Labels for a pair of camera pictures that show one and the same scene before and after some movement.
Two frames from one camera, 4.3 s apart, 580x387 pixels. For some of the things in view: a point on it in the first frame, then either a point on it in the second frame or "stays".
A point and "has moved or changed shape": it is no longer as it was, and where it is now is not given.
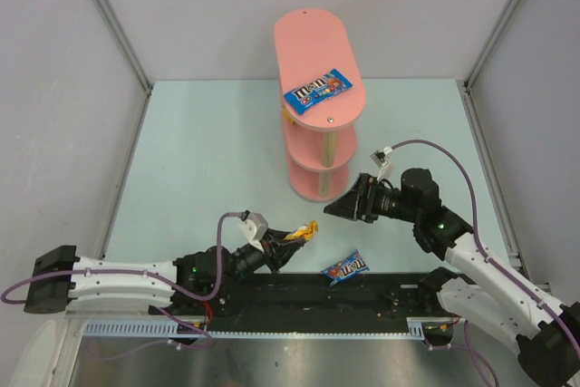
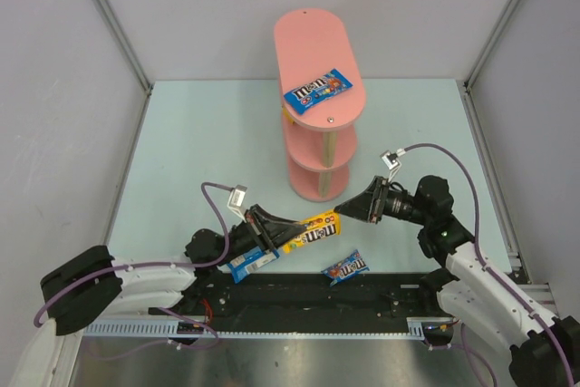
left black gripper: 267,247 to 260,230
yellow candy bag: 305,233 has moved or changed shape
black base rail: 310,297 stays
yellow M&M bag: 288,116 stays
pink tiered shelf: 320,140 stays
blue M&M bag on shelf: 320,89 stays
